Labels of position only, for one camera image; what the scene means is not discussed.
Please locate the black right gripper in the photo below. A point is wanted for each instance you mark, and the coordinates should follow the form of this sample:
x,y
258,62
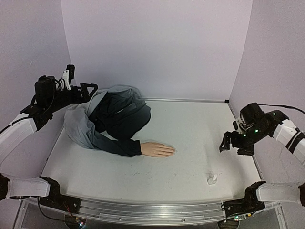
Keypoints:
x,y
232,140

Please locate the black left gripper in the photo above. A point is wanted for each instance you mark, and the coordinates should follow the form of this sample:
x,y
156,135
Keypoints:
x,y
79,99

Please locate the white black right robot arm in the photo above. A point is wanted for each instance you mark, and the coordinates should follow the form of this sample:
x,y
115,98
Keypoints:
x,y
252,125

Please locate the dark jacket with grey lining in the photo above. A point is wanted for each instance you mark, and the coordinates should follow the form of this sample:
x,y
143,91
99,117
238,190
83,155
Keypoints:
x,y
109,121

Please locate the aluminium table edge strip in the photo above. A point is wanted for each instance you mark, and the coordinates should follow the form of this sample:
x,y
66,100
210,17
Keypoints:
x,y
187,100

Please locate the mannequin hand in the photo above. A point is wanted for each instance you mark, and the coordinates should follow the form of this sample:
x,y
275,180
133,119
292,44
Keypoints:
x,y
153,149

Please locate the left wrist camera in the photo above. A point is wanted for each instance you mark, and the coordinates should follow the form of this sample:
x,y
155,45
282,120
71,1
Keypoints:
x,y
70,71

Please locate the aluminium front rail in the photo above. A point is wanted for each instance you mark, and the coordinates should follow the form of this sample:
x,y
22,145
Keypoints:
x,y
150,214

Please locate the clear nail polish bottle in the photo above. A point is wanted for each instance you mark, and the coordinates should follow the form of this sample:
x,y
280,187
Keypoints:
x,y
212,179

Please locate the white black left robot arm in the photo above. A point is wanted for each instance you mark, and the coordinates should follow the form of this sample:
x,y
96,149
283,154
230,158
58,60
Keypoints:
x,y
51,95

